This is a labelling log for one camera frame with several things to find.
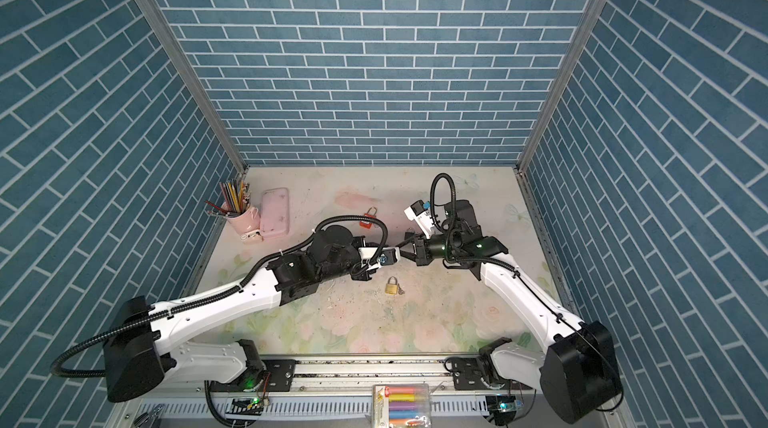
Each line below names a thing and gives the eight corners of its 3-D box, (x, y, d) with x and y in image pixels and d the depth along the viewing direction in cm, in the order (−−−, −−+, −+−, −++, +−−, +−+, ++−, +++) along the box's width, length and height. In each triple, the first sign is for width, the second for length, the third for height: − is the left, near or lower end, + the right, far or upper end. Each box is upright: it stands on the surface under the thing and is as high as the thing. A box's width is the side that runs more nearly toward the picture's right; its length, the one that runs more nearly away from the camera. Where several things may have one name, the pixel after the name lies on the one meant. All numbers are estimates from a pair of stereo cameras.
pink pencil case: (262, 239, 100) (258, 234, 98) (264, 195, 113) (261, 190, 111) (289, 234, 102) (287, 229, 100) (289, 191, 115) (287, 186, 112)
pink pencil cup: (242, 249, 98) (228, 232, 90) (238, 230, 103) (225, 212, 95) (267, 239, 101) (256, 222, 93) (262, 222, 105) (251, 203, 97)
